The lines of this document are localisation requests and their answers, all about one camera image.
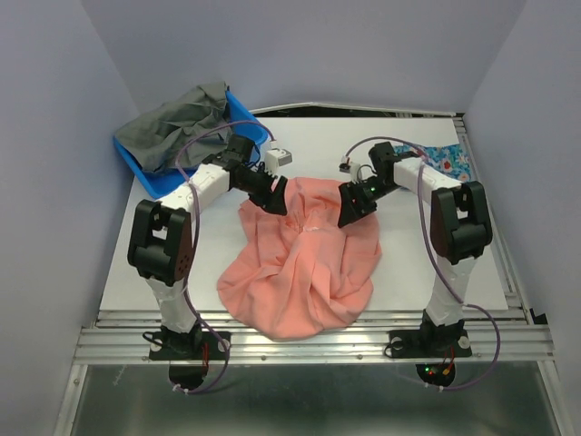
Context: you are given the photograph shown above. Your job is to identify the grey skirt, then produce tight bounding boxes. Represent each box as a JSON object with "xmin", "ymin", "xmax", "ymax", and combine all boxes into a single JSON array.
[{"xmin": 114, "ymin": 82, "xmax": 232, "ymax": 175}]

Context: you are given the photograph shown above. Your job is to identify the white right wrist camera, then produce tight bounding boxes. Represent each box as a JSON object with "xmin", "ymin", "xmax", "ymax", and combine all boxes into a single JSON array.
[{"xmin": 339, "ymin": 154, "xmax": 363, "ymax": 182}]

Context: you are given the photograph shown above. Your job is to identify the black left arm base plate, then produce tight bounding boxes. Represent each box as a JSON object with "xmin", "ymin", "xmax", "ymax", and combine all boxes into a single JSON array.
[{"xmin": 143, "ymin": 329, "xmax": 232, "ymax": 391}]

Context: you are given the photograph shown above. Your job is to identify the pink skirt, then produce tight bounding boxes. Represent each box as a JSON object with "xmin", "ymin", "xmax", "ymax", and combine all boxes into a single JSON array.
[{"xmin": 217, "ymin": 177, "xmax": 382, "ymax": 340}]

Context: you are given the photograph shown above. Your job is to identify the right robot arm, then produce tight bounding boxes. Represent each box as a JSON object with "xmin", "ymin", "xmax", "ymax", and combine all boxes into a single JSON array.
[{"xmin": 338, "ymin": 136, "xmax": 493, "ymax": 354}]

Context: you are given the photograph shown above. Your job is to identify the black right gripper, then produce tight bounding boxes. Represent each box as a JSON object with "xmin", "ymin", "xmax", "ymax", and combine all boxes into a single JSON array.
[{"xmin": 336, "ymin": 175, "xmax": 400, "ymax": 228}]

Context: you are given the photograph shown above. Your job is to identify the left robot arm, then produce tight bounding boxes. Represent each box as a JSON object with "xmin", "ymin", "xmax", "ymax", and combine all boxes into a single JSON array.
[{"xmin": 127, "ymin": 134, "xmax": 292, "ymax": 359}]

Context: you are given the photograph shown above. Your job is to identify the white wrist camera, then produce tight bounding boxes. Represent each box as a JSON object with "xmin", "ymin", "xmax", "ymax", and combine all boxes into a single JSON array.
[
  {"xmin": 263, "ymin": 148, "xmax": 292, "ymax": 175},
  {"xmin": 339, "ymin": 154, "xmax": 363, "ymax": 182}
]

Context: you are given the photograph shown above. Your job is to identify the blue floral skirt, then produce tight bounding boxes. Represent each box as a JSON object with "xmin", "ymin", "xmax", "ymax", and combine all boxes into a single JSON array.
[{"xmin": 418, "ymin": 144, "xmax": 473, "ymax": 182}]

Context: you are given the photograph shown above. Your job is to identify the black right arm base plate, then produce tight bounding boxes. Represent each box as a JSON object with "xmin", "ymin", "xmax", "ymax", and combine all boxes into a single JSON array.
[{"xmin": 383, "ymin": 330, "xmax": 473, "ymax": 390}]

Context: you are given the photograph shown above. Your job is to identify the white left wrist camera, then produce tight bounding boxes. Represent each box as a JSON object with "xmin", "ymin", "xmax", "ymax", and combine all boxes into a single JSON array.
[{"xmin": 263, "ymin": 148, "xmax": 292, "ymax": 175}]

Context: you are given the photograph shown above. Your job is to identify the blue plastic bin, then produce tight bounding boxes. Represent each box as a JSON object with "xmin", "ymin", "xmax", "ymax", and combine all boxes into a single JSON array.
[{"xmin": 113, "ymin": 90, "xmax": 270, "ymax": 199}]

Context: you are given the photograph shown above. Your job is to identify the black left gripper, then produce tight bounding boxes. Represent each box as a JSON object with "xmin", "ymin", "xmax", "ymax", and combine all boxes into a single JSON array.
[{"xmin": 235, "ymin": 163, "xmax": 288, "ymax": 216}]

